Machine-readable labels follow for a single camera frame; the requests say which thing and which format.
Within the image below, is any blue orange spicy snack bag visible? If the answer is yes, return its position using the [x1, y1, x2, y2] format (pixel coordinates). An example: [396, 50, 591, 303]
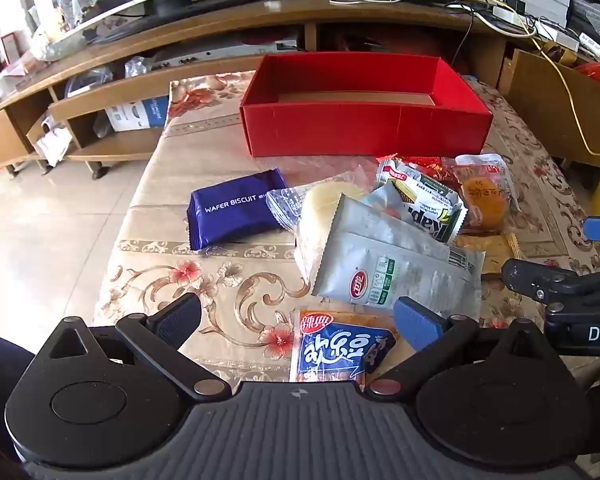
[289, 309, 399, 390]

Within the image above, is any silver snack pouch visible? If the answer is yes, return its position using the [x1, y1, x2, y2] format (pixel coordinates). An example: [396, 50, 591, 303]
[311, 195, 484, 318]

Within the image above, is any orange meat floss cake pack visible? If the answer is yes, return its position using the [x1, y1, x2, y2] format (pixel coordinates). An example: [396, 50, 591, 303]
[442, 153, 518, 235]

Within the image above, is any white Kaprons wafer pack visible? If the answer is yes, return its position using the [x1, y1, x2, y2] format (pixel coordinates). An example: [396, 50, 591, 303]
[375, 157, 468, 244]

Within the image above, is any blue wafer biscuit pack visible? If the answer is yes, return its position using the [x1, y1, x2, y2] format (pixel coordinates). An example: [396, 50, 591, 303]
[187, 168, 287, 250]

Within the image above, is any red Trolli candy bag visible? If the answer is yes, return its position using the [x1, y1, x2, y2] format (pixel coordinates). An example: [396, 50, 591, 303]
[376, 154, 460, 190]

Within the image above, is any round rice cracker pack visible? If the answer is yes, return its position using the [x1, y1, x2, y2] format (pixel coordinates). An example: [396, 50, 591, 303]
[265, 166, 370, 283]

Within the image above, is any brown cardboard box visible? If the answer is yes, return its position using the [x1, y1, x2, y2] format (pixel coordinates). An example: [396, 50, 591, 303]
[498, 49, 600, 168]

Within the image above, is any white power strip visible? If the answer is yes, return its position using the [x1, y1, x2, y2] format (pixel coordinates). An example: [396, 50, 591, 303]
[492, 6, 600, 62]

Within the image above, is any blue white box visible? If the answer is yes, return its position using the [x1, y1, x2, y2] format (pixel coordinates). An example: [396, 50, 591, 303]
[105, 96, 169, 132]

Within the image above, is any wooden TV stand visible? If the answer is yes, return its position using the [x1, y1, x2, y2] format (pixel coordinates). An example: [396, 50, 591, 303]
[0, 0, 507, 179]

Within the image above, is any red cardboard box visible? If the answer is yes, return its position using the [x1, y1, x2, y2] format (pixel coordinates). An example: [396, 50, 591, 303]
[240, 52, 492, 157]

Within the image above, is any silver media player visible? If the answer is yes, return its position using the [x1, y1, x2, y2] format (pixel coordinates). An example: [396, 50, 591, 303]
[150, 38, 298, 70]

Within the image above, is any yellow cable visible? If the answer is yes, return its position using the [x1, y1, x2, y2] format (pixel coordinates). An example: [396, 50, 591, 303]
[384, 0, 600, 157]

